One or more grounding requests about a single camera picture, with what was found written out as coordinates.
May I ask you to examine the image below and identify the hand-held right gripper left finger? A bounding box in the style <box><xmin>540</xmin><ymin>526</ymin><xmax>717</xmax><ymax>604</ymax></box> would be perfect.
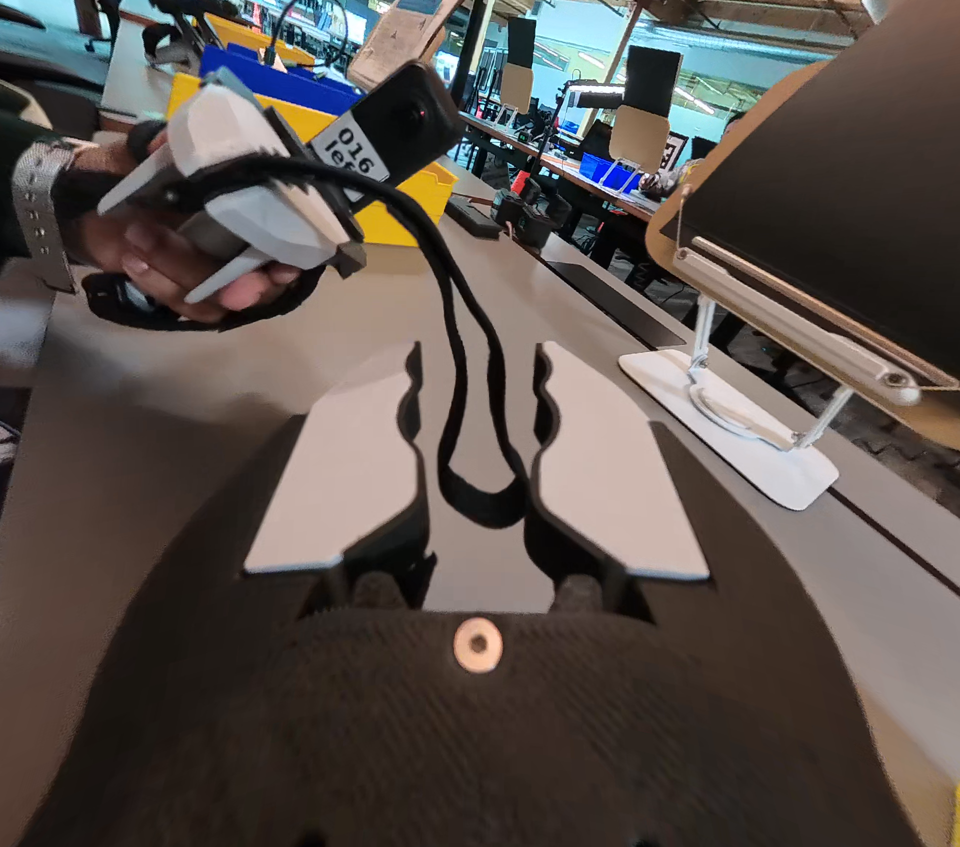
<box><xmin>243</xmin><ymin>340</ymin><xmax>435</xmax><ymax>610</ymax></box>

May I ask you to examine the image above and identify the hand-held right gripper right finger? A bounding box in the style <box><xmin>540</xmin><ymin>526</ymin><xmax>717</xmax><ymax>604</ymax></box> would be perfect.
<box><xmin>523</xmin><ymin>339</ymin><xmax>711</xmax><ymax>608</ymax></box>

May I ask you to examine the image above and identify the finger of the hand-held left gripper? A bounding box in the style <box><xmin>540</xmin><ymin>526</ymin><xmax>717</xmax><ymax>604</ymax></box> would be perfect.
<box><xmin>178</xmin><ymin>181</ymin><xmax>355</xmax><ymax>306</ymax></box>
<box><xmin>96</xmin><ymin>83</ymin><xmax>292</xmax><ymax>220</ymax></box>

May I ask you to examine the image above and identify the yellow plastic bin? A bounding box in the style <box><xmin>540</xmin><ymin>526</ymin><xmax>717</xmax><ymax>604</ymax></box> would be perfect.
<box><xmin>202</xmin><ymin>11</ymin><xmax>318</xmax><ymax>70</ymax></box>
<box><xmin>166</xmin><ymin>70</ymin><xmax>460</xmax><ymax>250</ymax></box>

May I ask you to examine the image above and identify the black wrist strap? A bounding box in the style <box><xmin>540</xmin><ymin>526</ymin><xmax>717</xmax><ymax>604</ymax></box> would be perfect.
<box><xmin>161</xmin><ymin>155</ymin><xmax>532</xmax><ymax>529</ymax></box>

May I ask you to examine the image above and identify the person's left forearm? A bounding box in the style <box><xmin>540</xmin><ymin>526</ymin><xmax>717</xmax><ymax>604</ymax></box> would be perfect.
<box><xmin>0</xmin><ymin>104</ymin><xmax>46</xmax><ymax>259</ymax></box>

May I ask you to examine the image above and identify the grey desk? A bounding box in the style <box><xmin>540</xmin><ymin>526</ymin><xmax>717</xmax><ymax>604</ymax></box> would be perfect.
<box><xmin>0</xmin><ymin>134</ymin><xmax>960</xmax><ymax>847</ymax></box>

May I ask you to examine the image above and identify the person's left hand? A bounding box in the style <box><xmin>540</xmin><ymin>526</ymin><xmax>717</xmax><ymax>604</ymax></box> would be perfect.
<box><xmin>73</xmin><ymin>127</ymin><xmax>305</xmax><ymax>325</ymax></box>

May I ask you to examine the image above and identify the blue plastic bin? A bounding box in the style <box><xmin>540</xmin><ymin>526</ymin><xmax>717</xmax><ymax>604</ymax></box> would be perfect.
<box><xmin>579</xmin><ymin>151</ymin><xmax>644</xmax><ymax>193</ymax></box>
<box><xmin>198</xmin><ymin>43</ymin><xmax>366</xmax><ymax>115</ymax></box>

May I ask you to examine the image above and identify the cardboard sign board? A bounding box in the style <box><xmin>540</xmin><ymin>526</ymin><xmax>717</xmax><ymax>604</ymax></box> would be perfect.
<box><xmin>347</xmin><ymin>0</ymin><xmax>505</xmax><ymax>92</ymax></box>

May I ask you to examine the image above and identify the white tablet stand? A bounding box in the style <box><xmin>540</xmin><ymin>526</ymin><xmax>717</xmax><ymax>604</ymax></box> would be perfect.
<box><xmin>618</xmin><ymin>295</ymin><xmax>858</xmax><ymax>512</ymax></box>

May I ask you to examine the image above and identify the flat black case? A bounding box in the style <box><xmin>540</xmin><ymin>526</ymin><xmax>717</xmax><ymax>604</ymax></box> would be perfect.
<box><xmin>447</xmin><ymin>196</ymin><xmax>505</xmax><ymax>242</ymax></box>

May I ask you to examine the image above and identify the black battery charger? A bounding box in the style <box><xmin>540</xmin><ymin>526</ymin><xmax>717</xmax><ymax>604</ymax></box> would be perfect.
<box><xmin>517</xmin><ymin>175</ymin><xmax>573</xmax><ymax>250</ymax></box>
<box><xmin>491</xmin><ymin>187</ymin><xmax>530</xmax><ymax>229</ymax></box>

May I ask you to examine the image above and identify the long background workbench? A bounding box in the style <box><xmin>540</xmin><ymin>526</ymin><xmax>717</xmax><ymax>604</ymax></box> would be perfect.
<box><xmin>459</xmin><ymin>110</ymin><xmax>665</xmax><ymax>241</ymax></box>

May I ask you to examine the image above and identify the silver watch band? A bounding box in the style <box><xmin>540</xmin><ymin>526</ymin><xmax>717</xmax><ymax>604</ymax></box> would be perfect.
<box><xmin>11</xmin><ymin>138</ymin><xmax>100</xmax><ymax>295</ymax></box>

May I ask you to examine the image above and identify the black cable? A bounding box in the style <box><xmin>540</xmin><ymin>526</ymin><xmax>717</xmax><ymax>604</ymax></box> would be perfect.
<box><xmin>264</xmin><ymin>0</ymin><xmax>355</xmax><ymax>72</ymax></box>

